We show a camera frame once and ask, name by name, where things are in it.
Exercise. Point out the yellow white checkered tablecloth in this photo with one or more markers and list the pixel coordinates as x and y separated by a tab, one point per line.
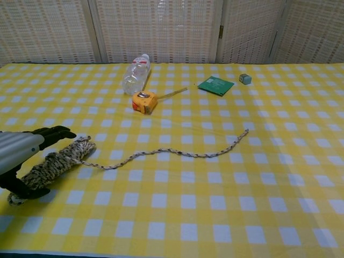
188	188

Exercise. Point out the green flat packet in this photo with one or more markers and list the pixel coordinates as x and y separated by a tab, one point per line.
216	86

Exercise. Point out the brass screen hinge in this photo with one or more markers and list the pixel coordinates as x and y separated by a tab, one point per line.
221	31

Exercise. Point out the orange tape measure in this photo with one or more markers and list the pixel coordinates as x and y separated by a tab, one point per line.
143	103

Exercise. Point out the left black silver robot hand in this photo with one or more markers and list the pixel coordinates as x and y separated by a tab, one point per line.
16	153

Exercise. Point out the clear plastic water bottle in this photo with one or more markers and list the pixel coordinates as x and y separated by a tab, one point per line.
134	78

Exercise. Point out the small grey-green cube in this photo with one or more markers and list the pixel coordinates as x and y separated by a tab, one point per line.
245	78

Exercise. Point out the woven bamboo folding screen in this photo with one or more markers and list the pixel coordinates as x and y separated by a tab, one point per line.
161	29

